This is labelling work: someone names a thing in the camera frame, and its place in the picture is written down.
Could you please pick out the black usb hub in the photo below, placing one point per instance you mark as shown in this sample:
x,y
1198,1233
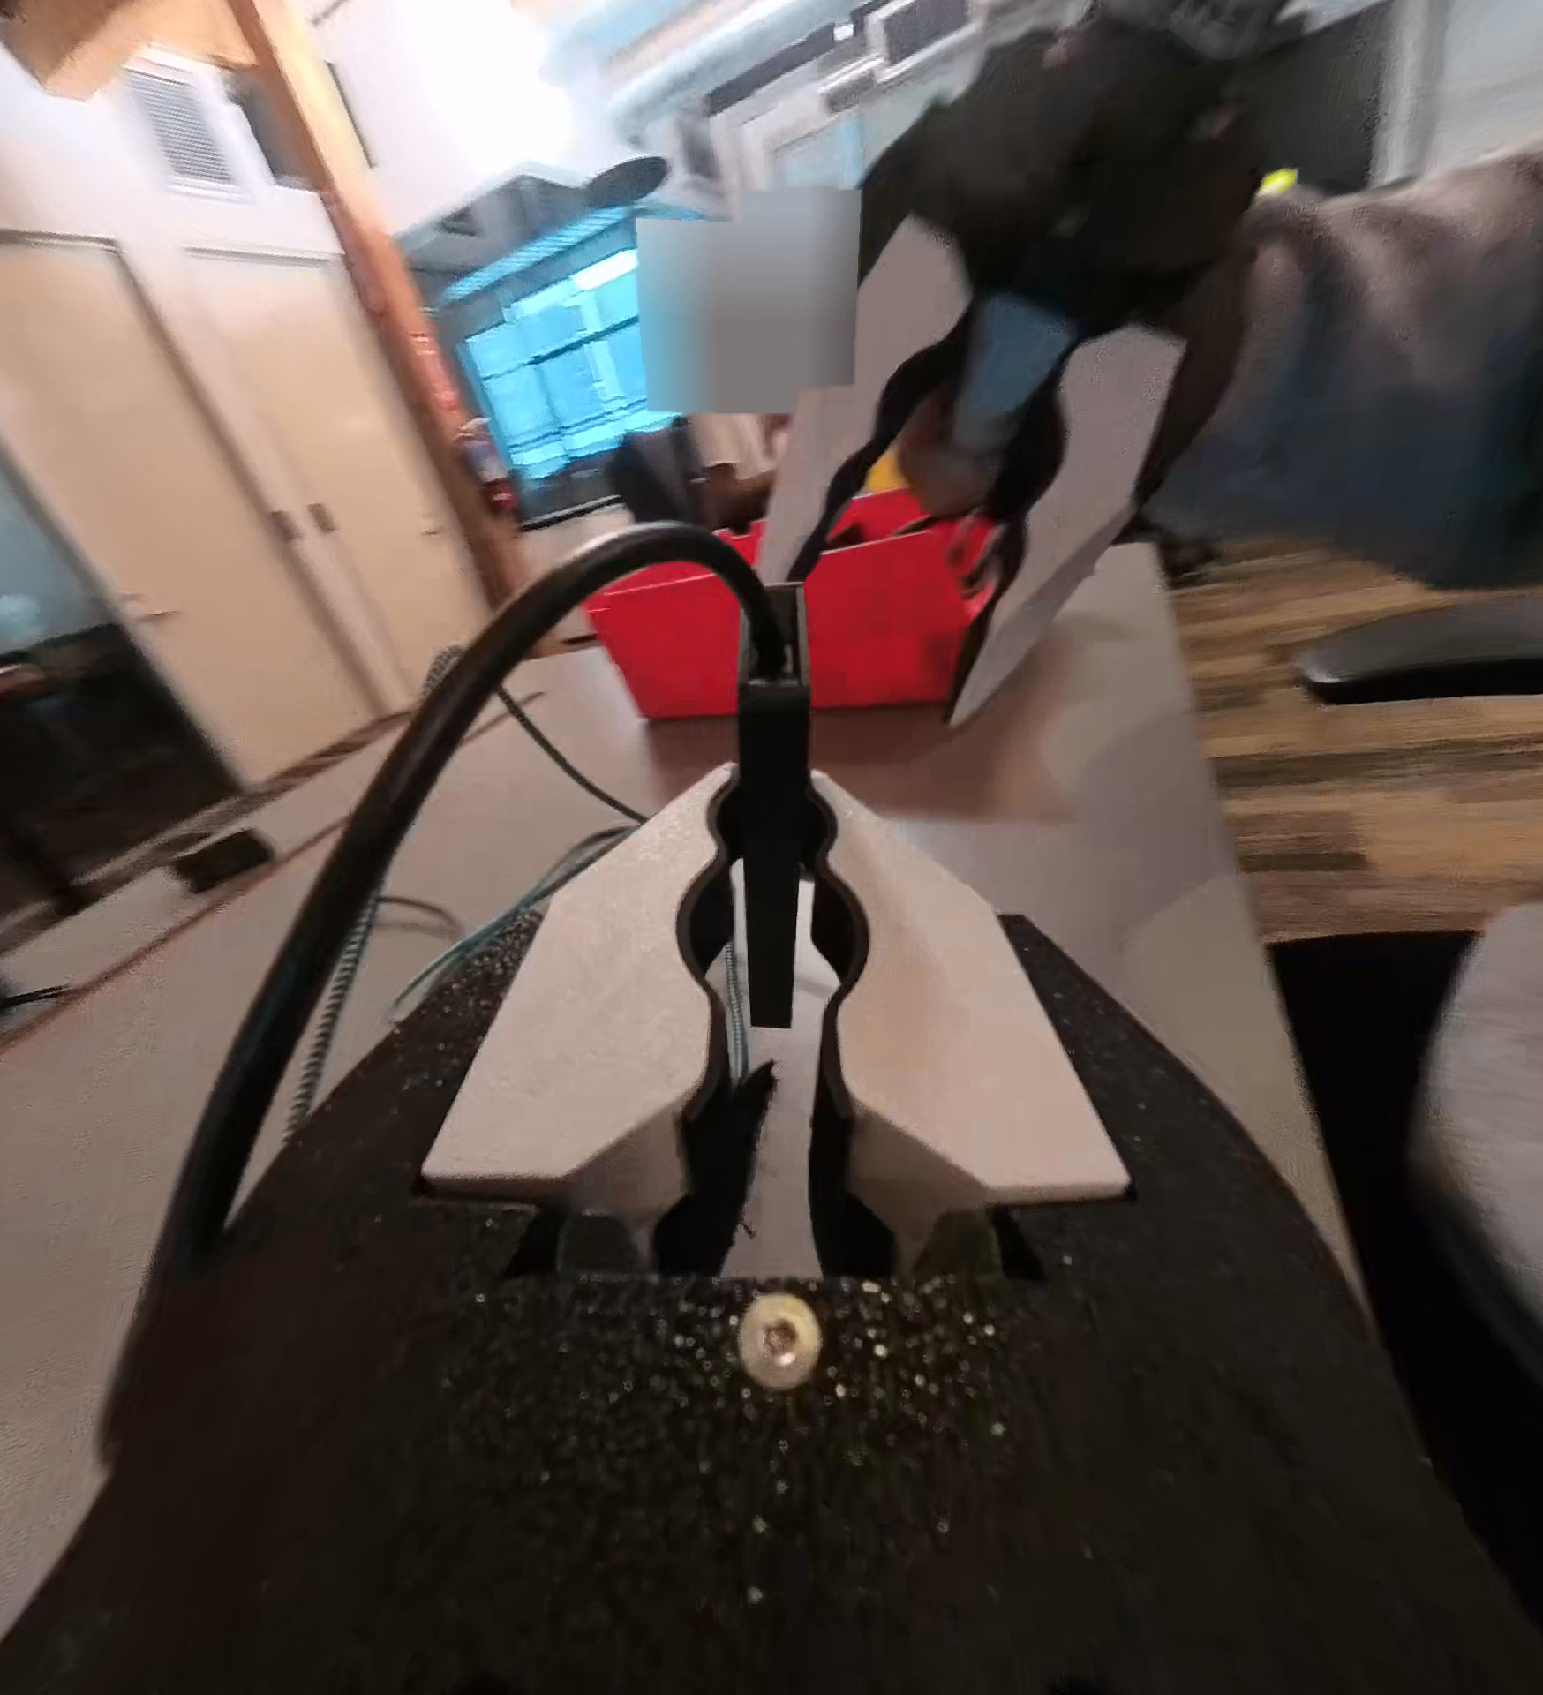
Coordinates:
x,y
770,794

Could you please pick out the white double door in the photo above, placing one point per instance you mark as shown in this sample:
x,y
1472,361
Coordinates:
x,y
190,462

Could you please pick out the person's grey clothing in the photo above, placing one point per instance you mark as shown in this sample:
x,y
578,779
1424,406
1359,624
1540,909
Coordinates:
x,y
1540,1125

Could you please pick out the wooden pillar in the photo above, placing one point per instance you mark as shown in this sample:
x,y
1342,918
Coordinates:
x,y
389,296

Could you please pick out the person's right forearm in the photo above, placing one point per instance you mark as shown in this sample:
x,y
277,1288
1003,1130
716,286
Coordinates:
x,y
1419,372

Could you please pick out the red plastic bin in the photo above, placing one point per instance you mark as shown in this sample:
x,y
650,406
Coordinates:
x,y
878,636

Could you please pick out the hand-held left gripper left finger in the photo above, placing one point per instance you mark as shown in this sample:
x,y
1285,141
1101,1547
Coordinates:
x,y
572,1061

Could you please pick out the red fire extinguisher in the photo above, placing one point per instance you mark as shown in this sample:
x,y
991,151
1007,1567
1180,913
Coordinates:
x,y
486,462

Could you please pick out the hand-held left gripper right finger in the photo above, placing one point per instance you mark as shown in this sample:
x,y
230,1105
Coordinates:
x,y
984,1061

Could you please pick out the black office chair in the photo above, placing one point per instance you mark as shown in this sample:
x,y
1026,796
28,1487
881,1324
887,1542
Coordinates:
x,y
1449,656

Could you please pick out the small black battery pack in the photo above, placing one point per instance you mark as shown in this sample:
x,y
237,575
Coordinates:
x,y
228,857

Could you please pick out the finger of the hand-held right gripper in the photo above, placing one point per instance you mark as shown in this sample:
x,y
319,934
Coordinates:
x,y
905,317
1095,452

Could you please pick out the wall air vent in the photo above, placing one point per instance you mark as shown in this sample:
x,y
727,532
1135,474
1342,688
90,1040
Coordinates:
x,y
182,132

